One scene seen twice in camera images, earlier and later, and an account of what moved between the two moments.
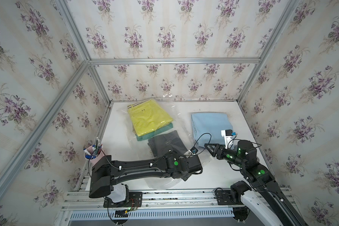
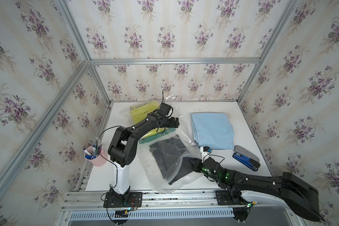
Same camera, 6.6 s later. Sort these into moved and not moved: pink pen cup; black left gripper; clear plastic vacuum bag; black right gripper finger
Moved: black left gripper; black right gripper finger; clear plastic vacuum bag
Not moved: pink pen cup
